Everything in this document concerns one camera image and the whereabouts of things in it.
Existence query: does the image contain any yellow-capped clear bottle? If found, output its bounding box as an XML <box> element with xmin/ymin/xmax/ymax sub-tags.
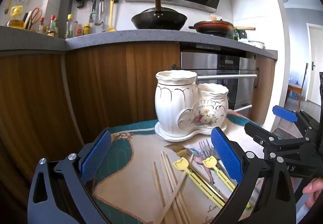
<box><xmin>65</xmin><ymin>14</ymin><xmax>73</xmax><ymax>39</ymax></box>

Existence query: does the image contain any white ceramic double utensil holder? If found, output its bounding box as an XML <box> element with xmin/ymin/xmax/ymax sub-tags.
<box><xmin>154</xmin><ymin>70</ymin><xmax>230</xmax><ymax>142</ymax></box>

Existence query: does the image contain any black wok with wooden handle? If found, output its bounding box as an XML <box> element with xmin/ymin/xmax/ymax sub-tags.
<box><xmin>131</xmin><ymin>0</ymin><xmax>188</xmax><ymax>31</ymax></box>

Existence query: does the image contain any silver metal fork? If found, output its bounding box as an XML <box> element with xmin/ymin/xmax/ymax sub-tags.
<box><xmin>199</xmin><ymin>139</ymin><xmax>215</xmax><ymax>159</ymax></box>

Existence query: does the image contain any grey kitchen countertop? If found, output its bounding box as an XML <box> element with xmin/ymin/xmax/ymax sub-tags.
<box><xmin>0</xmin><ymin>25</ymin><xmax>278</xmax><ymax>59</ymax></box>

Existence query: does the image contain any stainless steel oven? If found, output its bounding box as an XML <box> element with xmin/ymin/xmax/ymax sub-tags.
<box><xmin>180</xmin><ymin>50</ymin><xmax>258</xmax><ymax>116</ymax></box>

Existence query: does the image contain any wooden kitchen cabinet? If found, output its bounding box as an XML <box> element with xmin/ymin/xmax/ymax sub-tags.
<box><xmin>0</xmin><ymin>42</ymin><xmax>276</xmax><ymax>189</ymax></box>

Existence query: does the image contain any wooden chopstick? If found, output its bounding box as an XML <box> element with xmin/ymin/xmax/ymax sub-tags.
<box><xmin>160</xmin><ymin>153</ymin><xmax>184</xmax><ymax>224</ymax></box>
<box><xmin>159</xmin><ymin>154</ymin><xmax>195</xmax><ymax>223</ymax></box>
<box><xmin>167</xmin><ymin>157</ymin><xmax>193</xmax><ymax>221</ymax></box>
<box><xmin>153</xmin><ymin>162</ymin><xmax>167</xmax><ymax>210</ymax></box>
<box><xmin>164</xmin><ymin>151</ymin><xmax>190</xmax><ymax>224</ymax></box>

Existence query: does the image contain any hanging metal kitchen utensil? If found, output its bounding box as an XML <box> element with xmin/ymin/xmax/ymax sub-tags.
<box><xmin>89</xmin><ymin>0</ymin><xmax>97</xmax><ymax>25</ymax></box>
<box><xmin>97</xmin><ymin>0</ymin><xmax>105</xmax><ymax>26</ymax></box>

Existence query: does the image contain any white door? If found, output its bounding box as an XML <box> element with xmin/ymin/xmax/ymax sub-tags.
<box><xmin>304</xmin><ymin>23</ymin><xmax>323</xmax><ymax>105</ymax></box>

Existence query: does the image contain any yellow tulip-tipped plastic utensil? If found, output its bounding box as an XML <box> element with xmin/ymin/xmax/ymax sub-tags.
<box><xmin>202</xmin><ymin>156</ymin><xmax>253</xmax><ymax>210</ymax></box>
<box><xmin>173</xmin><ymin>158</ymin><xmax>225</xmax><ymax>208</ymax></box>

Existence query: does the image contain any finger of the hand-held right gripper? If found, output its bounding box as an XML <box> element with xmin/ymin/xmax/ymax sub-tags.
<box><xmin>244</xmin><ymin>122</ymin><xmax>311</xmax><ymax>151</ymax></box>
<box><xmin>273</xmin><ymin>105</ymin><xmax>323</xmax><ymax>137</ymax></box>

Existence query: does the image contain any red pan with lid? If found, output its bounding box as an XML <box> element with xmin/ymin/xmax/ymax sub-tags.
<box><xmin>188</xmin><ymin>20</ymin><xmax>256</xmax><ymax>36</ymax></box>

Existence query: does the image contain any cooking oil bottle yellow cap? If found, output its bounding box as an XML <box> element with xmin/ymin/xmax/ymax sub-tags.
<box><xmin>6</xmin><ymin>6</ymin><xmax>24</xmax><ymax>29</ymax></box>

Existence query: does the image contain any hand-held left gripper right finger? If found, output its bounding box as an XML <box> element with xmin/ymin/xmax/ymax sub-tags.
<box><xmin>211</xmin><ymin>127</ymin><xmax>297</xmax><ymax>224</ymax></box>

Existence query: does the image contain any person's right hand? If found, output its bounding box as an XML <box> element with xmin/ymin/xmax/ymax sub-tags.
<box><xmin>302</xmin><ymin>177</ymin><xmax>323</xmax><ymax>208</ymax></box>

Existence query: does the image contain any red-capped dark sauce bottle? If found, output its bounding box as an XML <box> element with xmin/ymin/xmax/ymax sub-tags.
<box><xmin>48</xmin><ymin>15</ymin><xmax>57</xmax><ymax>37</ymax></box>

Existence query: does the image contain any printed teal and beige cloth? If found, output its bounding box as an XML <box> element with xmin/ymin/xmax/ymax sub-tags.
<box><xmin>87</xmin><ymin>110</ymin><xmax>268</xmax><ymax>224</ymax></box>

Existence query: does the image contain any holder with scissors and knives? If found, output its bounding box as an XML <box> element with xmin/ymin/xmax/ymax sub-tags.
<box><xmin>23</xmin><ymin>7</ymin><xmax>43</xmax><ymax>31</ymax></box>

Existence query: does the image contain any yellow spatula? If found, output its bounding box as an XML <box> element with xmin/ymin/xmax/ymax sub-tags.
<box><xmin>107</xmin><ymin>0</ymin><xmax>116</xmax><ymax>32</ymax></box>

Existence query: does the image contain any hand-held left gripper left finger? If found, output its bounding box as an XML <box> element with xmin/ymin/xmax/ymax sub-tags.
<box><xmin>27</xmin><ymin>130</ymin><xmax>112</xmax><ymax>224</ymax></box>

